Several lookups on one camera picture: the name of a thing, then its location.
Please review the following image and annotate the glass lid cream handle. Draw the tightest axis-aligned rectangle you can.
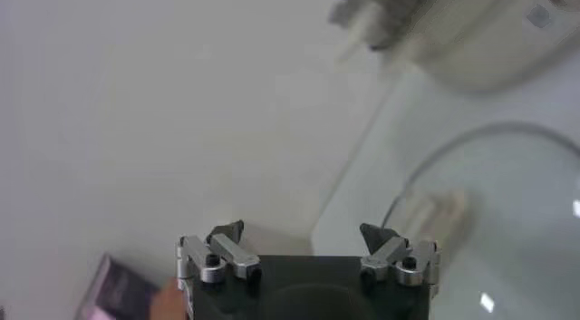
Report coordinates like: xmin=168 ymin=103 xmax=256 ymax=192
xmin=380 ymin=121 xmax=580 ymax=320

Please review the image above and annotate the cream electric cooker base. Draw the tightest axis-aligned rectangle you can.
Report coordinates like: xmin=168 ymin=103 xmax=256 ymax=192
xmin=384 ymin=0 xmax=580 ymax=95

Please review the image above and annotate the dark laptop lit screen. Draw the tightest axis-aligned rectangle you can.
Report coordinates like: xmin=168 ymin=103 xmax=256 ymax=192
xmin=74 ymin=253 xmax=162 ymax=320

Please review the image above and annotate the stainless steel steamer basket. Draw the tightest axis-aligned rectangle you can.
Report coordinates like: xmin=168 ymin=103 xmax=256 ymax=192
xmin=328 ymin=0 xmax=439 ymax=52

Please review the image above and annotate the person's bare hand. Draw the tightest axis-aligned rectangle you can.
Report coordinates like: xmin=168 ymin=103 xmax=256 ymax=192
xmin=149 ymin=278 xmax=189 ymax=320

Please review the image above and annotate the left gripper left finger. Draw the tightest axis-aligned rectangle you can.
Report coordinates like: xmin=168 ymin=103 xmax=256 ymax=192
xmin=175 ymin=219 xmax=264 ymax=300

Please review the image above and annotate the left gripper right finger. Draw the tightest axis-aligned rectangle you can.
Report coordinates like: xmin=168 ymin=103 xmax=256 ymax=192
xmin=358 ymin=222 xmax=441 ymax=287

